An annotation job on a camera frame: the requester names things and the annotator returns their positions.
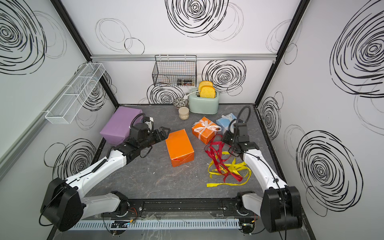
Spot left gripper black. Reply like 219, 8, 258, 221
139, 126, 171, 152

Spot orange box red ribbon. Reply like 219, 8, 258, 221
166, 129, 195, 168

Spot yellow ribbon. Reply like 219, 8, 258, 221
206, 151, 252, 188

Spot purple gift box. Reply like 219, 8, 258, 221
100, 106, 143, 146

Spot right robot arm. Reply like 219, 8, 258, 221
222, 106, 303, 233

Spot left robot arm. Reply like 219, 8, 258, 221
40, 123, 171, 232

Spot blue gift box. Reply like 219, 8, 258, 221
216, 113, 237, 134

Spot white ribbon on blue box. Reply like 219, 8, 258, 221
221, 113, 237, 127

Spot white ribbon on orange box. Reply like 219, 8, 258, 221
193, 119, 222, 139

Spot small jar with beige lid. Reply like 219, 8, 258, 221
178, 107, 190, 120

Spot patterned ceramic bowl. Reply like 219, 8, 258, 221
173, 98, 188, 109

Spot mint green toaster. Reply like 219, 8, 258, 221
188, 88, 220, 115

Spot spice jars in basket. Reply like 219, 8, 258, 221
177, 79, 194, 87

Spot front yellow sponge toast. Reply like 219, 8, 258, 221
200, 86, 216, 99

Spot yellow sponge toast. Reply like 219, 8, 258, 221
198, 81, 213, 91
200, 86, 216, 99

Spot rear yellow sponge toast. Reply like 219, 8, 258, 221
198, 81, 213, 91

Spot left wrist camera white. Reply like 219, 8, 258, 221
141, 117, 154, 128

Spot white toaster plug cable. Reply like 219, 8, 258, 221
182, 90, 199, 101

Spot black wire basket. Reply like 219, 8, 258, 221
152, 55, 198, 87

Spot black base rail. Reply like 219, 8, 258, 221
101, 197, 304, 218

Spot grey slotted cable duct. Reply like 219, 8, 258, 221
70, 219, 241, 231

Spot white mesh wall shelf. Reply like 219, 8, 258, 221
45, 63, 106, 125

